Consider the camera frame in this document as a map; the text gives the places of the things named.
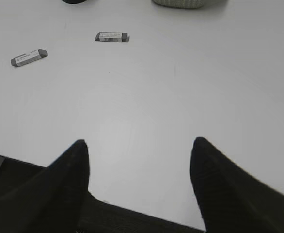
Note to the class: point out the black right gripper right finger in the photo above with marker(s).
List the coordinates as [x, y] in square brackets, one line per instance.
[230, 199]

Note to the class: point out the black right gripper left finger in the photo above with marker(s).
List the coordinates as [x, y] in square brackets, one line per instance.
[36, 199]

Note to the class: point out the grey white eraser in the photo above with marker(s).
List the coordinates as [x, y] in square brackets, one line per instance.
[112, 37]
[29, 57]

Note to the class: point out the black mesh pen holder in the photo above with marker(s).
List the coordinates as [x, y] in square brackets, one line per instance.
[73, 1]

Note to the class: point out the pale green plastic basket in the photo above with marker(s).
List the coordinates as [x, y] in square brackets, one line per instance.
[181, 4]

